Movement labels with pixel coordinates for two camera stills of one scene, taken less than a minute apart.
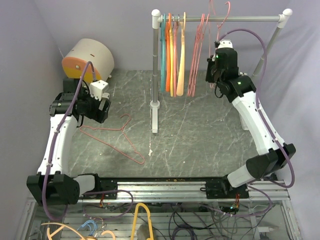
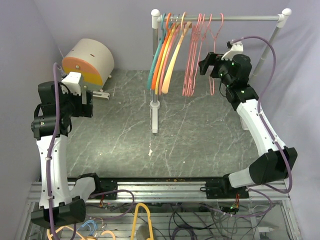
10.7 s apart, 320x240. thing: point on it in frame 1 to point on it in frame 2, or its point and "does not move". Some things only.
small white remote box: (106, 95) does not move
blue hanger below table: (93, 225) does not move
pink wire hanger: (219, 27) to (199, 50)
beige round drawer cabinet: (81, 51) does not move
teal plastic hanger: (163, 53) to (153, 57)
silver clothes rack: (156, 19) does not move
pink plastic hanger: (175, 51) to (174, 34)
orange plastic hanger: (168, 57) to (170, 26)
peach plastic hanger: (180, 81) to (184, 27)
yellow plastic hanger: (171, 54) to (157, 83)
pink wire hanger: (121, 128) to (214, 39)
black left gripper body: (91, 105) to (80, 109)
